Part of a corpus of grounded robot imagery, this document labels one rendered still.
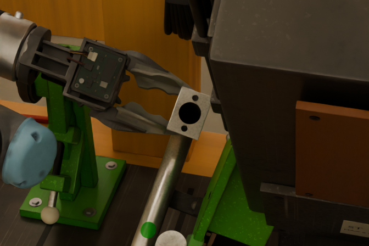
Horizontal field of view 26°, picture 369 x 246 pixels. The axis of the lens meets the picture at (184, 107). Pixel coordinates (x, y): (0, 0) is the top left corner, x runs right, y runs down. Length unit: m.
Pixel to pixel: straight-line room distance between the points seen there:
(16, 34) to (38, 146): 0.14
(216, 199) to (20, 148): 0.22
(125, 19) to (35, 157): 0.41
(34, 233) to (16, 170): 0.39
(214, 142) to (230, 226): 0.51
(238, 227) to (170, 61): 0.40
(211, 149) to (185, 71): 0.20
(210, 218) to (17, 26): 0.32
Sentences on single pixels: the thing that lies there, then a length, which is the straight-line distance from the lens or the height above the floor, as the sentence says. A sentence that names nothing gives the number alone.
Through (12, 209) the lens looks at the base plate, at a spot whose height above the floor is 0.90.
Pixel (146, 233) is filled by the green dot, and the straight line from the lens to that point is 1.07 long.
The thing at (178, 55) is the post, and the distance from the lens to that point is 1.25.
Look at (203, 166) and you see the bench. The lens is 1.38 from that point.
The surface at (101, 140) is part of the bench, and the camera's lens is 1.44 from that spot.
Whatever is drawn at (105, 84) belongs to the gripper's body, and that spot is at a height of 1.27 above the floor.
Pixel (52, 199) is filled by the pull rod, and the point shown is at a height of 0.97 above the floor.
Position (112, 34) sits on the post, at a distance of 1.27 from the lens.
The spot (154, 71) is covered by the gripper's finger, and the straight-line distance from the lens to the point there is 0.97.
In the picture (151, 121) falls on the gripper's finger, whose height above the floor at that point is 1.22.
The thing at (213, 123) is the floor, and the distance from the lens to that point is 2.86.
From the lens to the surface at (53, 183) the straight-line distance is 1.20.
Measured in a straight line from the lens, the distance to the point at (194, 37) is 0.63.
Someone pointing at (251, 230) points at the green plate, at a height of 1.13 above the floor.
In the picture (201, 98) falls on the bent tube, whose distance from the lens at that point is 0.96.
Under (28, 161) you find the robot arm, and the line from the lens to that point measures 0.89.
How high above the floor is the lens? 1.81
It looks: 38 degrees down
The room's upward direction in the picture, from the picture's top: straight up
